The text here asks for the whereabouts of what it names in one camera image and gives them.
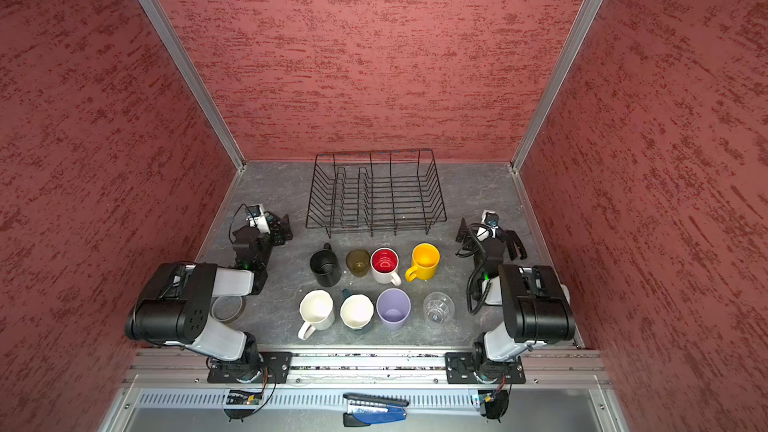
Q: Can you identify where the black mug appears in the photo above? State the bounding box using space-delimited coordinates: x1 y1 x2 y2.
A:
310 243 341 287

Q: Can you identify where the clear glass cup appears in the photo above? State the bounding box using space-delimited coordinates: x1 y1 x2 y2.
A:
423 292 455 324

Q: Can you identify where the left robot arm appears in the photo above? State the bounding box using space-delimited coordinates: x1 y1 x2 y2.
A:
125 209 293 384

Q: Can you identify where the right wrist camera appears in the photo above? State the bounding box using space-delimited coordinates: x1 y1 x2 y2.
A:
476 210 499 241

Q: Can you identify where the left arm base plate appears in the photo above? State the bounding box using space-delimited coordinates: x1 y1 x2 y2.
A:
207 351 293 386

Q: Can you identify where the olive green glass cup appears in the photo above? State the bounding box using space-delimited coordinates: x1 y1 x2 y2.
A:
345 248 370 277

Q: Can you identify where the white mug red inside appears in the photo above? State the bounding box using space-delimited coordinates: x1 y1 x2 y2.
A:
370 247 402 287

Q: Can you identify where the blue black stapler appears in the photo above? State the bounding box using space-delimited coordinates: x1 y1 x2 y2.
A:
343 392 410 428

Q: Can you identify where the circuit board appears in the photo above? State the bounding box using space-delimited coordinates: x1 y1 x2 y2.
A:
225 390 264 407
479 390 509 421

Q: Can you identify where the right circuit board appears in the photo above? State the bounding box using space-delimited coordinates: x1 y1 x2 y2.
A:
479 390 509 421

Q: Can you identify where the black wire dish rack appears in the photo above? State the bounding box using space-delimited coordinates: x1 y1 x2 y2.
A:
305 148 447 237

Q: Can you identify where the lavender cup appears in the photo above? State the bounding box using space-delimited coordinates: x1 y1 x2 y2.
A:
376 288 411 331

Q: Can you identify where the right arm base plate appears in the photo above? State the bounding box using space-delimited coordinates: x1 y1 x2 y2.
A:
444 352 526 386

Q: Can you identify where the left circuit board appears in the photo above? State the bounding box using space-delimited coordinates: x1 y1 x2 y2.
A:
225 390 264 407

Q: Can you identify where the white cup teal outside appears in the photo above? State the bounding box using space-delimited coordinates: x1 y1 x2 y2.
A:
340 289 374 334

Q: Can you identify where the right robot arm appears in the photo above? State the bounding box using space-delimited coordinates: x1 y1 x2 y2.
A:
456 212 576 385

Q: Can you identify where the yellow mug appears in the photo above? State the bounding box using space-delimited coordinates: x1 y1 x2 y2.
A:
405 243 440 282

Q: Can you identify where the tall white faceted mug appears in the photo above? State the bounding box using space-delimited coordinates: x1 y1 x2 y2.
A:
298 290 335 341

